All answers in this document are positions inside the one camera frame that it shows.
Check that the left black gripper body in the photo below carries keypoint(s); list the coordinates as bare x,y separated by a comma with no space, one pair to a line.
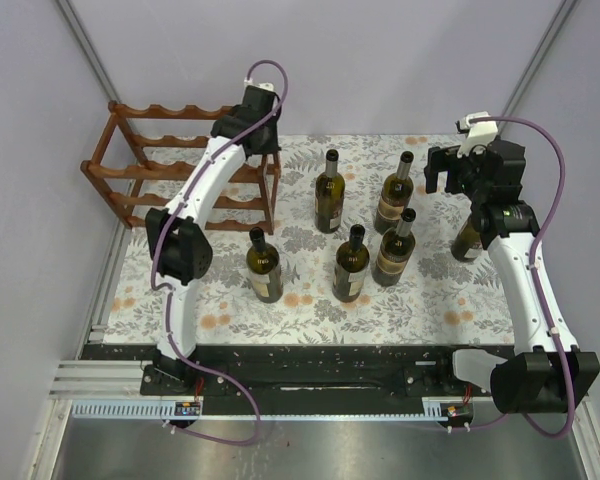
271,140

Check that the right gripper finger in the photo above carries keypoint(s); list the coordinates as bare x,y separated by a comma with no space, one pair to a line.
453,182
437,162

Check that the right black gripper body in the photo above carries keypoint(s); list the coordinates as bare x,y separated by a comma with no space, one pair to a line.
470,166

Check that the green wine bottle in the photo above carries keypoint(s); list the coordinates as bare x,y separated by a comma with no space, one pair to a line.
329,195

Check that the brown wooden wine rack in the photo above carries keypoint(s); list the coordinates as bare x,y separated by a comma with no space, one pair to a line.
121,188

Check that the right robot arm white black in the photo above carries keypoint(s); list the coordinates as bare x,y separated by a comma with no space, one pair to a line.
548,372

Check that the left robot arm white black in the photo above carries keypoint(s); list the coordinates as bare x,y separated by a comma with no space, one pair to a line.
180,251

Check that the wine bottle brown label back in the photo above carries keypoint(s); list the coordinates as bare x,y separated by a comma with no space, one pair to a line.
395,194

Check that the wine bottle brown label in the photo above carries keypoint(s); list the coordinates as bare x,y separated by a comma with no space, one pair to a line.
395,194
395,250

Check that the wine bottle far right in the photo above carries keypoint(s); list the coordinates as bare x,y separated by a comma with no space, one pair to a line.
467,245

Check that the wine bottle brown label front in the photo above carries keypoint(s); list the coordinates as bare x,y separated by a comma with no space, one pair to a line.
395,250

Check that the wine bottle front left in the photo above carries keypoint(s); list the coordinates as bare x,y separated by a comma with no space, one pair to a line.
263,263

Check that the wine bottle front centre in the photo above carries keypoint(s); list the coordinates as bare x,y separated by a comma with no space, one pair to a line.
352,260

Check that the floral patterned table mat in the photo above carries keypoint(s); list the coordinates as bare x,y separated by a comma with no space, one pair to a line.
438,300

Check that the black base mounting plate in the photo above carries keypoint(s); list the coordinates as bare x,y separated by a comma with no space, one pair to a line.
403,370

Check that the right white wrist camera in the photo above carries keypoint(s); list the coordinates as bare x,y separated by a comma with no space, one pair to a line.
479,130

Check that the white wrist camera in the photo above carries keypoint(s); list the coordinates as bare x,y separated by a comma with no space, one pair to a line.
249,83
479,130

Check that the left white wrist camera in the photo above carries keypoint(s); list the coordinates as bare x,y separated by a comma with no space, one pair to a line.
249,83

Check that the white slotted cable duct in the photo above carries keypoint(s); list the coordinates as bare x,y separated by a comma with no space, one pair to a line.
163,410

